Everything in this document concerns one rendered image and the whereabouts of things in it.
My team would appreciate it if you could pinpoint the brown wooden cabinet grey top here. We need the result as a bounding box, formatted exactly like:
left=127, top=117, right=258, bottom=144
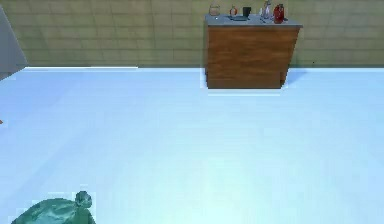
left=203, top=13, right=304, bottom=90

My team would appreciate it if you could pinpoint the clear glass jar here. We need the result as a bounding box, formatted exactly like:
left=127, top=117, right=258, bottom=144
left=208, top=2, right=222, bottom=17

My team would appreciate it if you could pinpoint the clear glass bottle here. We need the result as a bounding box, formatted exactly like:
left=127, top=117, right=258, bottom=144
left=260, top=0, right=272, bottom=20

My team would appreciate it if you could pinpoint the red bottle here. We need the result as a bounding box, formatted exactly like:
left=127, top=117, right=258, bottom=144
left=273, top=3, right=286, bottom=25

